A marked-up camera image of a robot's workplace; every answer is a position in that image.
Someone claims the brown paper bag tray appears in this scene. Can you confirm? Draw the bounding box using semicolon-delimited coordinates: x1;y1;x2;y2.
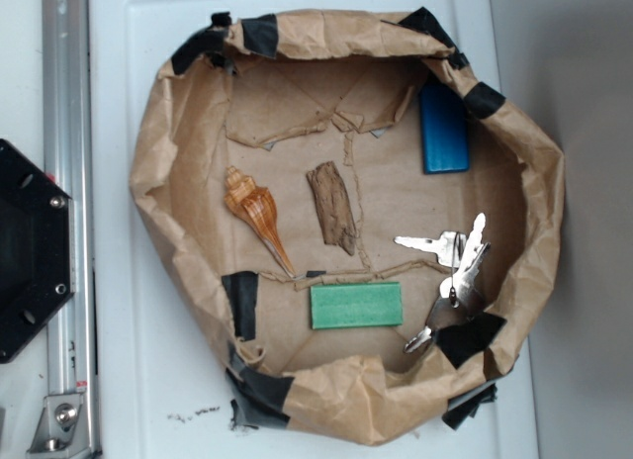
130;9;565;445

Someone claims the blue rectangular block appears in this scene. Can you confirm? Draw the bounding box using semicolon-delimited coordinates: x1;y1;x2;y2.
418;83;470;174

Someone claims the metal corner bracket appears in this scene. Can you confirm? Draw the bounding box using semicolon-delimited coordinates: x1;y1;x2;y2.
26;393;91;458

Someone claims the thin metal key ring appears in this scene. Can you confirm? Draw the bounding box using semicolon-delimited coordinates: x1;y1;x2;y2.
448;230;468;309

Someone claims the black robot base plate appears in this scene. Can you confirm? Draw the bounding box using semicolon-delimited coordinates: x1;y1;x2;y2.
0;139;73;364

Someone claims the orange spiral seashell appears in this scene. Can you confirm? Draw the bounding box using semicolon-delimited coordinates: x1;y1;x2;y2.
224;166;296;278

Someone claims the white plastic tray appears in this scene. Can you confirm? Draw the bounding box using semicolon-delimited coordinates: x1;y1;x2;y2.
89;0;538;458

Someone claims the silver key pointing left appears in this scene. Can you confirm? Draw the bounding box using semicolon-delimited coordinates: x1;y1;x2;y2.
394;230;467;268

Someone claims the silver key pointing up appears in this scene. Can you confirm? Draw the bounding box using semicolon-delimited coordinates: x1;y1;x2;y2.
439;213;490;301

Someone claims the brown wood chip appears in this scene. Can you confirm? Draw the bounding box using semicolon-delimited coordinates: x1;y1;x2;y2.
306;161;356;256

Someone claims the aluminium extrusion rail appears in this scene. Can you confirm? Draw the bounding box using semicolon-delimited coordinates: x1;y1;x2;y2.
42;0;101;458

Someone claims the green rectangular sponge block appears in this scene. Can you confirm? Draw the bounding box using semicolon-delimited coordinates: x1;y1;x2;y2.
310;282;403;329

